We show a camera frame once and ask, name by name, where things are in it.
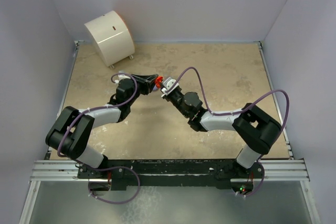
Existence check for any orange earbud charging case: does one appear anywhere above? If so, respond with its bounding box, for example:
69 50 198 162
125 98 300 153
154 76 163 85

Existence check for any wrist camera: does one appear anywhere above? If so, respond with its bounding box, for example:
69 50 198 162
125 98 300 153
160 77 181 98
116 71 130 81

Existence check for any white cylindrical box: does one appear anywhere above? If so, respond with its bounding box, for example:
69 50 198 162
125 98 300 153
85 11 135 68

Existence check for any purple cable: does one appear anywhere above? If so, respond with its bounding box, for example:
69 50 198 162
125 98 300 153
56 73 142 204
174 67 291 198

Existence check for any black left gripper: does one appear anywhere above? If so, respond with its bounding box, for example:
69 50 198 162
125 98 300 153
127 74 158 106

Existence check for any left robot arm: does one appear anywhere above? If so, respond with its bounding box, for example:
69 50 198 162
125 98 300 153
45 72 159 178

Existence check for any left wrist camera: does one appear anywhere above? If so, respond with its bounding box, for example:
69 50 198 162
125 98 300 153
116 71 130 81

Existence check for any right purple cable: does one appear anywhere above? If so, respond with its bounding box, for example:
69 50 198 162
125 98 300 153
174 67 291 198

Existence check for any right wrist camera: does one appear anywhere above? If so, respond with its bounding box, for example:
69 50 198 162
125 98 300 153
160 77 181 98

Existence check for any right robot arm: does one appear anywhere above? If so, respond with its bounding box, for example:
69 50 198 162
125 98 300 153
161 87 281 177

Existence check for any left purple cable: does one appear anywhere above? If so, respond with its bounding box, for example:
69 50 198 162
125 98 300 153
56 73 142 204

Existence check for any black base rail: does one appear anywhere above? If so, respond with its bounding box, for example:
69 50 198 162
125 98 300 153
76 159 265 191

